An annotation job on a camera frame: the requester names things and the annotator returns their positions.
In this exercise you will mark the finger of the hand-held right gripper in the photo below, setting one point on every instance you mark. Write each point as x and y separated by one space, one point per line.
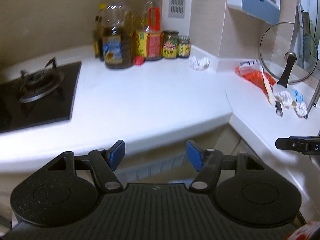
285 143
307 138

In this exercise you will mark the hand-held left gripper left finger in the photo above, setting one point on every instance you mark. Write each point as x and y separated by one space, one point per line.
117 155

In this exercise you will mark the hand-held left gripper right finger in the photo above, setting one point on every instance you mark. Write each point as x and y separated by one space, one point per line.
193 155

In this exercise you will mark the orange plastic bag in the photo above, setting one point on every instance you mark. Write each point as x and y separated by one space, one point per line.
253 77

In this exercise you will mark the clear plastic box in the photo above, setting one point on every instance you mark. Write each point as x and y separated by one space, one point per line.
247 64

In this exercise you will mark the crumpled white tissue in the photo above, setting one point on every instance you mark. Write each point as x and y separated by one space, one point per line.
301 109

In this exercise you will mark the dark narrow strip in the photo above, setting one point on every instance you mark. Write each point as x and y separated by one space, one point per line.
278 110

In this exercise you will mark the grey cabinet vent grille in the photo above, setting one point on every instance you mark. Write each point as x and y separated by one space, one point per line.
155 166

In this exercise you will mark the steel dish rack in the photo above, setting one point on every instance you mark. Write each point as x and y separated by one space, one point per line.
314 97

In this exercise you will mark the beige base cabinet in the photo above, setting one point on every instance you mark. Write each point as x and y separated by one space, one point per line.
232 140

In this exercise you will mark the crumpled white paper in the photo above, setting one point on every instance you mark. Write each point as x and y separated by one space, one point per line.
282 96

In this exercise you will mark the white toothbrush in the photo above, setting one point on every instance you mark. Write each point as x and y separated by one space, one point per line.
267 87

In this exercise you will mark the black gas stove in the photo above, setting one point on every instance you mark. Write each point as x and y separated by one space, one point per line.
60 100

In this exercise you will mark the red white printed clothing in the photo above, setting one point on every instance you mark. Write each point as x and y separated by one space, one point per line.
305 232

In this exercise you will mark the crumpled clear white wrapper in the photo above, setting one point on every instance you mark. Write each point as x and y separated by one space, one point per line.
198 62

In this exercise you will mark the small clear pink box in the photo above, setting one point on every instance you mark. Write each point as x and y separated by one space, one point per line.
139 61

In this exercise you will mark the glass pot lid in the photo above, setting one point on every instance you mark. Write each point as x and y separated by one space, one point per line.
272 45

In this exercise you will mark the blue label oil bottle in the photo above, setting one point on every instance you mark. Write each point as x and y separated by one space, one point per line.
113 50

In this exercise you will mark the checked lid sauce jar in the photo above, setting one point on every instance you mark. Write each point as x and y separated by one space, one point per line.
183 48

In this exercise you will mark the red label pickle jar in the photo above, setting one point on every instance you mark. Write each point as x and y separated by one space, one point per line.
170 47

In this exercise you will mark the small dark sauce bottle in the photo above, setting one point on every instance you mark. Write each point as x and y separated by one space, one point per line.
97 42

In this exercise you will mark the yellow oil bottle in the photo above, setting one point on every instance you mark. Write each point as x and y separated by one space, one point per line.
130 25

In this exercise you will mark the white blue wall appliance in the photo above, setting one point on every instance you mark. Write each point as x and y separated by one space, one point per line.
260 7

